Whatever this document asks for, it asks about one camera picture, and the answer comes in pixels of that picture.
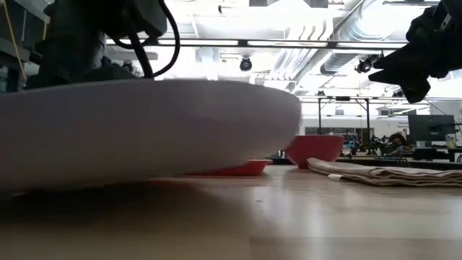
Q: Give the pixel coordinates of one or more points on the overhead light bar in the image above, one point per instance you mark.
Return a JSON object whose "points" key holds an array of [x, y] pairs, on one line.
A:
{"points": [[288, 43]]}

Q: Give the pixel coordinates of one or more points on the black computer monitor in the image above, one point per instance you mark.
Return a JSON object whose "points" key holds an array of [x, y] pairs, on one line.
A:
{"points": [[431, 128]]}

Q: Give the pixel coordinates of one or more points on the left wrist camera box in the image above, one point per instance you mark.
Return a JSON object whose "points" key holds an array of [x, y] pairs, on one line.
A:
{"points": [[137, 14]]}

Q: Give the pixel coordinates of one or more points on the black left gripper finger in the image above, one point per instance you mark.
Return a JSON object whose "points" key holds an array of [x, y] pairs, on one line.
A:
{"points": [[112, 74]]}

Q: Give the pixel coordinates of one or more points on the pink plastic bowl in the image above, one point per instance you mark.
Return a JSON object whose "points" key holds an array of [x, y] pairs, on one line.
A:
{"points": [[314, 150]]}

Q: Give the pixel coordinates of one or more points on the black station frame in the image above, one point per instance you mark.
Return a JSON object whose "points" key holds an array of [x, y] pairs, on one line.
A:
{"points": [[343, 98]]}

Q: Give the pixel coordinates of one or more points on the black metal table frame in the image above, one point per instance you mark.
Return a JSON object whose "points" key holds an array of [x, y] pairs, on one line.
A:
{"points": [[433, 164]]}

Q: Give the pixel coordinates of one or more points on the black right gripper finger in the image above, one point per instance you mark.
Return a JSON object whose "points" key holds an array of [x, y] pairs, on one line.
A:
{"points": [[404, 59], [411, 85]]}

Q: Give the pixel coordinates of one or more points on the person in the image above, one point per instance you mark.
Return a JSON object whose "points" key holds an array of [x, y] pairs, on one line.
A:
{"points": [[397, 139]]}

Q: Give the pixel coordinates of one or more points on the beige cloth napkin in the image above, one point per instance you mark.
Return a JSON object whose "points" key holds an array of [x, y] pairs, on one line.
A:
{"points": [[397, 175]]}

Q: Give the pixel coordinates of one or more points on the red plastic tray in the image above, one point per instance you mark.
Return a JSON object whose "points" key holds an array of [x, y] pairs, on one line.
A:
{"points": [[234, 169]]}

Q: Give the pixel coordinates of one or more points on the silver ventilation duct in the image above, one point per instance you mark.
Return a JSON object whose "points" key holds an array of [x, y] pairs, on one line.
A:
{"points": [[339, 61]]}

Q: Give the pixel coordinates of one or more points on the lilac plastic plate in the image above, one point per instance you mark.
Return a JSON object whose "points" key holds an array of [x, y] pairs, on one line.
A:
{"points": [[144, 133]]}

